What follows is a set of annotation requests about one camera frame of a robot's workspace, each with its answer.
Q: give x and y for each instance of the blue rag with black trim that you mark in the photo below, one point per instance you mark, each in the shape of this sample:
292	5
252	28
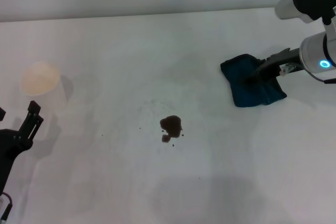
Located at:
249	95

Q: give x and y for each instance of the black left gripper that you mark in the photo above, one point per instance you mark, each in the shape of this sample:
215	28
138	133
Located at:
11	145

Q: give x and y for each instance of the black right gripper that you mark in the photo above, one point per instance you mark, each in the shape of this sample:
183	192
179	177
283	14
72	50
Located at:
290	57

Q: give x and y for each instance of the black water stain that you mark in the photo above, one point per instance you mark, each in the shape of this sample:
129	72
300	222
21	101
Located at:
172	127

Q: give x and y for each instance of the white plastic cup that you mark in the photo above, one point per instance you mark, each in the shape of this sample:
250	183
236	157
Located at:
40	79

